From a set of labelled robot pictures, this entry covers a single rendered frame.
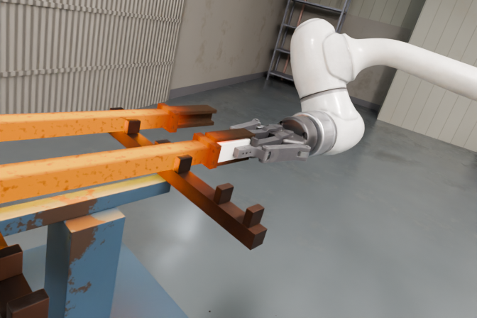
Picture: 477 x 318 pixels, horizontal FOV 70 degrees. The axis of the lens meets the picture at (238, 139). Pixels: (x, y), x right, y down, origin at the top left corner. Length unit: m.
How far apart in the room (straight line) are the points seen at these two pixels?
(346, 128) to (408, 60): 0.19
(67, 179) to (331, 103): 0.52
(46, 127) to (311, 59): 0.50
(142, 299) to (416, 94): 6.15
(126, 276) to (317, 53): 0.55
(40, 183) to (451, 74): 0.72
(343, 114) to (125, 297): 0.51
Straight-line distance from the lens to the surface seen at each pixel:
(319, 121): 0.65
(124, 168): 0.40
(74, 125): 0.49
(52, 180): 0.37
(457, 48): 6.51
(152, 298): 0.62
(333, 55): 0.74
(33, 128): 0.47
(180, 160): 0.42
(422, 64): 0.79
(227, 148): 0.49
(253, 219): 0.36
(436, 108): 6.56
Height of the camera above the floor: 1.20
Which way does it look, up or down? 20 degrees down
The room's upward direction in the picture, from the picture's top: 15 degrees clockwise
